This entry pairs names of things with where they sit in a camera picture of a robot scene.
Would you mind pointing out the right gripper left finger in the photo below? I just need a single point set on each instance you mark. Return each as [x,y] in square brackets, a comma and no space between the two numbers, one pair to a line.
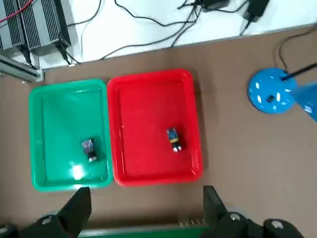
[62,218]

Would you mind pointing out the green conveyor belt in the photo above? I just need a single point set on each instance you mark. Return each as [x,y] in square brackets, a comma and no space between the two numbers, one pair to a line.
[138,231]

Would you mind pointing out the grey finned power supply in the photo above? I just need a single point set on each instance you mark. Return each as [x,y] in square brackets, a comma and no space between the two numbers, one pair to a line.
[44,22]
[10,24]

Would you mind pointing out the black power adapter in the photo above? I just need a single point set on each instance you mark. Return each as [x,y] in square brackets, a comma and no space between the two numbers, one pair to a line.
[215,2]
[256,7]

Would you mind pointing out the blue desk lamp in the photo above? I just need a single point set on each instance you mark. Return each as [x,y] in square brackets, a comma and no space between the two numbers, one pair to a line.
[267,91]

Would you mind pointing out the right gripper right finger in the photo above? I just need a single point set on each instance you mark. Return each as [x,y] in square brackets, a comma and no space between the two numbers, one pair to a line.
[223,218]

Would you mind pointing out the green plastic tray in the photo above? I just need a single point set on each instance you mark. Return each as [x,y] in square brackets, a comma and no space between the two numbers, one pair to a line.
[62,111]

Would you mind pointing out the red plastic tray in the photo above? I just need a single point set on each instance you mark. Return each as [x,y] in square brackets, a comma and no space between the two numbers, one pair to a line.
[148,111]

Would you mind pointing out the aluminium frame post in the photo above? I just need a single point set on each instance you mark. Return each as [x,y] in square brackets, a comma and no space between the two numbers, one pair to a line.
[19,68]

